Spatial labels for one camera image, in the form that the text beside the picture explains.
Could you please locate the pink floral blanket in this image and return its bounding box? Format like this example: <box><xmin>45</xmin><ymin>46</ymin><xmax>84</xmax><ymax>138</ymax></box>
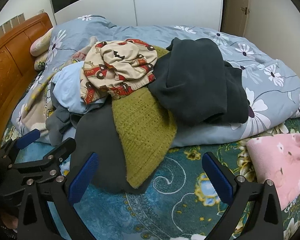
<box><xmin>246</xmin><ymin>133</ymin><xmax>300</xmax><ymax>211</ymax></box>

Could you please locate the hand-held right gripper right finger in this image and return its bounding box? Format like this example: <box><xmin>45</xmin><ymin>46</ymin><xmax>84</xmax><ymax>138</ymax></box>
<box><xmin>201</xmin><ymin>151</ymin><xmax>283</xmax><ymax>240</ymax></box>

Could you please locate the light blue garment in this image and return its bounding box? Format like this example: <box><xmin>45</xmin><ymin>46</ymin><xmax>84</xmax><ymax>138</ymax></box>
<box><xmin>51</xmin><ymin>61</ymin><xmax>110</xmax><ymax>114</ymax></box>

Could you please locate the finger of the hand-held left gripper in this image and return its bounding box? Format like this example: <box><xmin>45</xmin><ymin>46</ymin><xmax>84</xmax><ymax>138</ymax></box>
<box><xmin>0</xmin><ymin>129</ymin><xmax>41</xmax><ymax>167</ymax></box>
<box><xmin>9</xmin><ymin>137</ymin><xmax>77</xmax><ymax>184</ymax></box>

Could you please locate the orange wooden headboard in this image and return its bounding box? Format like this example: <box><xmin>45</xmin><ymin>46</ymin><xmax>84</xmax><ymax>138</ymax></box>
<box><xmin>0</xmin><ymin>12</ymin><xmax>53</xmax><ymax>150</ymax></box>

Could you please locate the beige fire truck print pajama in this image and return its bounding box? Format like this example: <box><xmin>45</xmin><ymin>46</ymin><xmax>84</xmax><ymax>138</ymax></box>
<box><xmin>80</xmin><ymin>39</ymin><xmax>158</xmax><ymax>105</ymax></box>

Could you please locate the pale pink pillow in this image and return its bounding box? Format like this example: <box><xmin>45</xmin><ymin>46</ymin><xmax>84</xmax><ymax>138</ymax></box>
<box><xmin>30</xmin><ymin>34</ymin><xmax>53</xmax><ymax>57</ymax></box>

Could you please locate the pile of mixed clothes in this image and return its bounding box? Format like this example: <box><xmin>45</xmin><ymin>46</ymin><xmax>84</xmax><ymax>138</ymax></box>
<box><xmin>11</xmin><ymin>15</ymin><xmax>300</xmax><ymax>146</ymax></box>

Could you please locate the teal floral bed sheet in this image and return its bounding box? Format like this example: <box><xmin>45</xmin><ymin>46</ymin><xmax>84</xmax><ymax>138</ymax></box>
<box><xmin>0</xmin><ymin>116</ymin><xmax>300</xmax><ymax>240</ymax></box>

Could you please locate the person's left hand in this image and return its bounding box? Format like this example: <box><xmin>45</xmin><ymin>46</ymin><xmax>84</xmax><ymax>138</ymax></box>
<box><xmin>1</xmin><ymin>214</ymin><xmax>19</xmax><ymax>230</ymax></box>

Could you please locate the beige door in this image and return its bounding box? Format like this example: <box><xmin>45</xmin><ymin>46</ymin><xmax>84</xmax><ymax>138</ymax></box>
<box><xmin>224</xmin><ymin>0</ymin><xmax>250</xmax><ymax>38</ymax></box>

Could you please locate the dark grey garment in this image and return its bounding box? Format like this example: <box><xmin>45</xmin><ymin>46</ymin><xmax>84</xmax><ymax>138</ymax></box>
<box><xmin>72</xmin><ymin>107</ymin><xmax>150</xmax><ymax>194</ymax></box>

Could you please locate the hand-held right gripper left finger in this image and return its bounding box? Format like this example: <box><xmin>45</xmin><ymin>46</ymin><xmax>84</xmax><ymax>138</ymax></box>
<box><xmin>16</xmin><ymin>152</ymin><xmax>100</xmax><ymax>240</ymax></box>

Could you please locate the small grey garment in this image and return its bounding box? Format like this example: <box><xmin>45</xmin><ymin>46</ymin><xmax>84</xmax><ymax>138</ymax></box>
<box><xmin>45</xmin><ymin>105</ymin><xmax>78</xmax><ymax>146</ymax></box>

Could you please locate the floral print pillow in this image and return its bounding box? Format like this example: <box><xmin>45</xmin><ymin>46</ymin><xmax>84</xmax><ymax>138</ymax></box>
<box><xmin>34</xmin><ymin>54</ymin><xmax>49</xmax><ymax>71</ymax></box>

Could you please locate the white wardrobe with black stripes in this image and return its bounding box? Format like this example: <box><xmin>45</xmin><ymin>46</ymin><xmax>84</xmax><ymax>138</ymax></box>
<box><xmin>47</xmin><ymin>0</ymin><xmax>227</xmax><ymax>32</ymax></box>

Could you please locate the dark teal fleece garment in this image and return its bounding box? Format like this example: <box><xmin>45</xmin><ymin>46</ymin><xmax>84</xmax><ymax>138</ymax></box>
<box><xmin>147</xmin><ymin>37</ymin><xmax>250</xmax><ymax>125</ymax></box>

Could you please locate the olive green knit sweater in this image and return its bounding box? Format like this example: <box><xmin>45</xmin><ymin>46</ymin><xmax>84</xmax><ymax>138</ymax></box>
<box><xmin>112</xmin><ymin>45</ymin><xmax>178</xmax><ymax>189</ymax></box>

